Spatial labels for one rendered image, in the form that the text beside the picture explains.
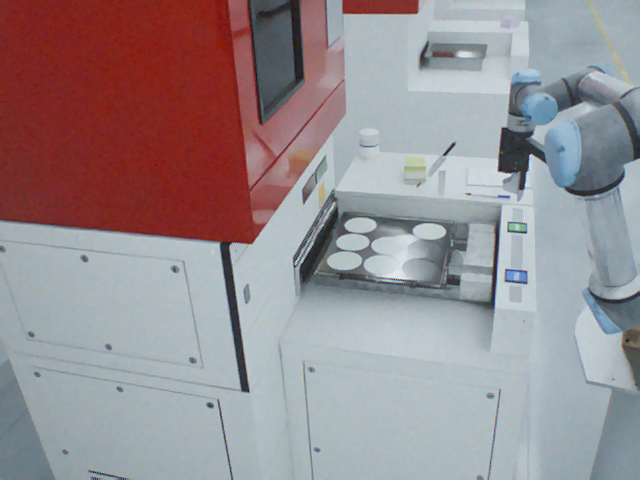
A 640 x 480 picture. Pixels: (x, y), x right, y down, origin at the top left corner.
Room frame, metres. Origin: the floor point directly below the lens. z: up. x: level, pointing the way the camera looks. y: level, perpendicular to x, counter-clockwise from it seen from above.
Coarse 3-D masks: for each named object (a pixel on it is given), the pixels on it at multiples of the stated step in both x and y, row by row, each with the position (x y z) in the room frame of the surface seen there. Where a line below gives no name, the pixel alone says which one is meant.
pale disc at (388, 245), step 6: (378, 240) 1.67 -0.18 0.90; (384, 240) 1.67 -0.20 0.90; (390, 240) 1.67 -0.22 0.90; (396, 240) 1.66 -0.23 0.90; (372, 246) 1.64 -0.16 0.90; (378, 246) 1.64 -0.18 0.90; (384, 246) 1.63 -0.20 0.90; (390, 246) 1.63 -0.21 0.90; (396, 246) 1.63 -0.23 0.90; (402, 246) 1.63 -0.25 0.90; (384, 252) 1.60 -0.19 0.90; (390, 252) 1.60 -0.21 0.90; (396, 252) 1.60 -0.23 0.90
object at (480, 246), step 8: (472, 232) 1.72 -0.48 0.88; (480, 232) 1.72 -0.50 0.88; (472, 240) 1.67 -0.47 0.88; (480, 240) 1.67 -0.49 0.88; (488, 240) 1.67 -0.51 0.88; (472, 248) 1.62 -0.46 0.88; (480, 248) 1.62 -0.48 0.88; (488, 248) 1.62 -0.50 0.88; (472, 256) 1.58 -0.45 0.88; (480, 256) 1.58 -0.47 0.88; (488, 256) 1.57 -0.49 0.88; (464, 296) 1.41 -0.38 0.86; (472, 296) 1.40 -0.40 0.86; (480, 296) 1.40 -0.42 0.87; (488, 296) 1.39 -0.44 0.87
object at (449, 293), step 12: (324, 276) 1.57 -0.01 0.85; (348, 288) 1.54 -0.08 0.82; (360, 288) 1.53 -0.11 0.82; (372, 288) 1.52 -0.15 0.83; (384, 288) 1.51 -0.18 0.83; (396, 288) 1.50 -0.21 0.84; (408, 288) 1.49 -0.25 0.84; (420, 288) 1.48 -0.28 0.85; (432, 288) 1.47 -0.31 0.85; (456, 288) 1.47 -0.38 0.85; (468, 300) 1.44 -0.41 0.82
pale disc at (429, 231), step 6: (414, 228) 1.73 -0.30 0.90; (420, 228) 1.73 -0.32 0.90; (426, 228) 1.73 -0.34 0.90; (432, 228) 1.73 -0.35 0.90; (438, 228) 1.72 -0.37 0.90; (444, 228) 1.72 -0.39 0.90; (420, 234) 1.69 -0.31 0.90; (426, 234) 1.69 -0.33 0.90; (432, 234) 1.69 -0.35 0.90; (438, 234) 1.69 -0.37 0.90; (444, 234) 1.69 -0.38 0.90
